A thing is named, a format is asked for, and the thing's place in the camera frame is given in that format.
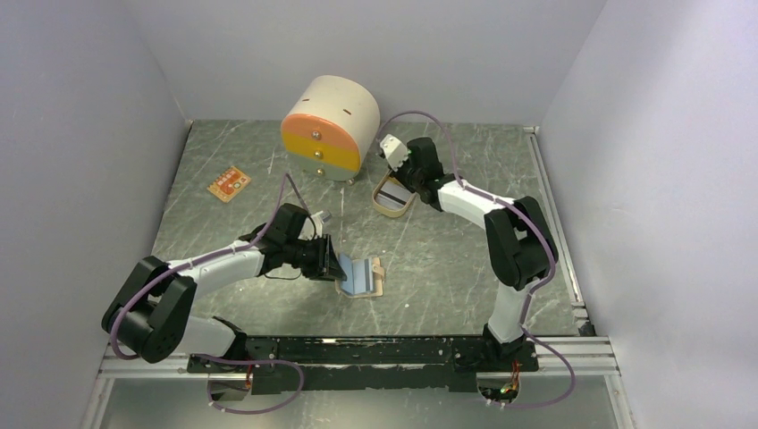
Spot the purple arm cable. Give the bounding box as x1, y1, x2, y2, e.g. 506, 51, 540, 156
109, 172, 312, 416
376, 110, 577, 409

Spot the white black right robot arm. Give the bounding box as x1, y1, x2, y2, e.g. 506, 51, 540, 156
392, 137, 558, 370

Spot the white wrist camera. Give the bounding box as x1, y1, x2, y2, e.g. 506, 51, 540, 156
310, 210, 332, 224
379, 134, 409, 172

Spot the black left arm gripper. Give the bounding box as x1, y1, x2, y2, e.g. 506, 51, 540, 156
284, 232, 347, 282

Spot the stack of cards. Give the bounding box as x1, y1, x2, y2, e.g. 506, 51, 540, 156
375, 180, 412, 211

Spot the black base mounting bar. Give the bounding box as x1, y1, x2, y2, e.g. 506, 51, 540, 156
187, 334, 539, 395

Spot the orange patterned card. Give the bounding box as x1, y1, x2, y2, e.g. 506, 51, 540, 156
206, 166, 250, 203

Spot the beige oval card tray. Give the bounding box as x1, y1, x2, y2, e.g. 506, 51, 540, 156
372, 170, 417, 218

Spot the beige leather card holder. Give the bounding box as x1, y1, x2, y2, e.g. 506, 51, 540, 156
335, 254, 385, 299

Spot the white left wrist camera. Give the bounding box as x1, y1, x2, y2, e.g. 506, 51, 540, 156
310, 210, 332, 224

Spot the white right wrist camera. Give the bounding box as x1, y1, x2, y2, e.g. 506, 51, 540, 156
379, 134, 409, 172

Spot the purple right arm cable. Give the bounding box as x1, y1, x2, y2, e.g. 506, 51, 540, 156
376, 110, 577, 409

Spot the round pastel drawer cabinet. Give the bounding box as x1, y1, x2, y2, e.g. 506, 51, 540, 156
281, 75, 380, 181

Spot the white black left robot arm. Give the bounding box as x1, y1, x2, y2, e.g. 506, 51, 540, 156
101, 203, 347, 372

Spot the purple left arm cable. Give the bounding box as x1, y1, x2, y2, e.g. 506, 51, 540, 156
109, 172, 312, 416

